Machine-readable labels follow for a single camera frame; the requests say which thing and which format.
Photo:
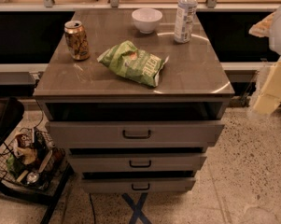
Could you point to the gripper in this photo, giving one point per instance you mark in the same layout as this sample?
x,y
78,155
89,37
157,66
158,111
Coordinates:
x,y
280,32

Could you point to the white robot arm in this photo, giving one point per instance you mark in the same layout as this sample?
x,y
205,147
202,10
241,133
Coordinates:
x,y
269,27

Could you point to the grey drawer cabinet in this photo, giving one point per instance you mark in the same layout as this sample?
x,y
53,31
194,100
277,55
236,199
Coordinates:
x,y
193,85

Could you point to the grey top drawer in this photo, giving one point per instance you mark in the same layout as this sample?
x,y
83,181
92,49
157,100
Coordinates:
x,y
134,134

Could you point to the clear plastic water bottle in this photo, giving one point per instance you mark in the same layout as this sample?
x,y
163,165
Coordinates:
x,y
185,14

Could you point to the green chip bag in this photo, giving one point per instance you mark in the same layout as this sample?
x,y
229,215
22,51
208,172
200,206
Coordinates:
x,y
128,61

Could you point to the white bowl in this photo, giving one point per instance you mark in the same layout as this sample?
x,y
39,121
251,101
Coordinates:
x,y
146,20

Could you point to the blue tape cross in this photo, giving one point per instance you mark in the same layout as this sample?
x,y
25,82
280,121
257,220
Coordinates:
x,y
137,208

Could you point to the gold soda can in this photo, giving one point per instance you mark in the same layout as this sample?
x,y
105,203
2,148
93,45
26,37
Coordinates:
x,y
76,40

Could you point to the black wire basket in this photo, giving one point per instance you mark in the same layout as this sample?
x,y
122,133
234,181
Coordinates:
x,y
30,159

